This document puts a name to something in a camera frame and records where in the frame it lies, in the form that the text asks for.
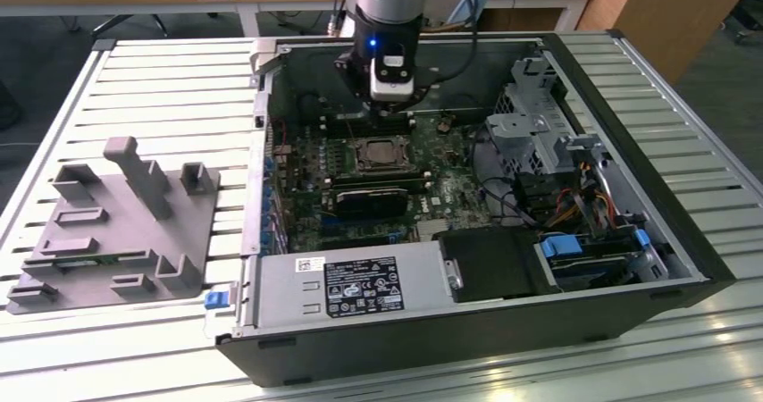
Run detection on grey parts rack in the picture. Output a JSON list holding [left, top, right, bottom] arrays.
[[6, 136, 223, 317]]

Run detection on silver CPU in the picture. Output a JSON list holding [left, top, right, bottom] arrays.
[[363, 140, 405, 166]]

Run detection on CPU socket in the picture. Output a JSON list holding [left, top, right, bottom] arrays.
[[351, 136, 419, 175]]

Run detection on black PC case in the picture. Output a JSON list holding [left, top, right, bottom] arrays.
[[214, 29, 738, 388]]

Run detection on metal disk bay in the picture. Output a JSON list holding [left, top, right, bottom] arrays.
[[534, 222, 673, 294]]

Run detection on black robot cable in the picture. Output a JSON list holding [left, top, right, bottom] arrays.
[[426, 0, 483, 86]]

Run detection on black power supply label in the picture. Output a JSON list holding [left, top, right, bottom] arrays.
[[322, 255, 405, 319]]

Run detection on silver chipset heatsink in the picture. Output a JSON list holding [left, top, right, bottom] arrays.
[[415, 221, 450, 242]]

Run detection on wooden cabinet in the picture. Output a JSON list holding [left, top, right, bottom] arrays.
[[575, 0, 763, 87]]

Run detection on metal socket cover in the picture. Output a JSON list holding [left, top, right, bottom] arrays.
[[353, 136, 418, 174]]

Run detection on yellow orange power wires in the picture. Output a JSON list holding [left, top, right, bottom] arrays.
[[551, 163, 619, 231]]

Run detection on green motherboard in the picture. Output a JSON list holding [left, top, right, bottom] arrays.
[[264, 114, 499, 254]]

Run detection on blue case latch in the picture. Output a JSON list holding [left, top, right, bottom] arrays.
[[203, 289, 232, 310]]

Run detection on green RAM stick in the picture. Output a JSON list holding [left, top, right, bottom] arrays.
[[54, 256, 119, 271]]

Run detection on grey case bracket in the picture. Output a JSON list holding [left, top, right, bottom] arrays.
[[248, 38, 283, 78]]

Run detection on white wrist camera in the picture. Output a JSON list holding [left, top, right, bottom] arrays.
[[369, 52, 418, 103]]

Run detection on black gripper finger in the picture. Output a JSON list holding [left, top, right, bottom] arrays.
[[334, 51, 389, 118], [390, 82, 441, 118]]

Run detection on blue disk carrier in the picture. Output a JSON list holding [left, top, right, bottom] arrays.
[[538, 233, 637, 282]]

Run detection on black plastic drive cover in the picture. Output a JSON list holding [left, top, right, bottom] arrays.
[[438, 226, 566, 304]]

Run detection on black office chair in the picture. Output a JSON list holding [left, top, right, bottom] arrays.
[[725, 0, 763, 46]]

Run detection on grey metal drive cage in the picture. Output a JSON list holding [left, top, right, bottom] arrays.
[[483, 56, 617, 176]]

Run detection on silver power supply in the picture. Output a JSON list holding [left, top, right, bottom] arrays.
[[234, 240, 465, 337]]

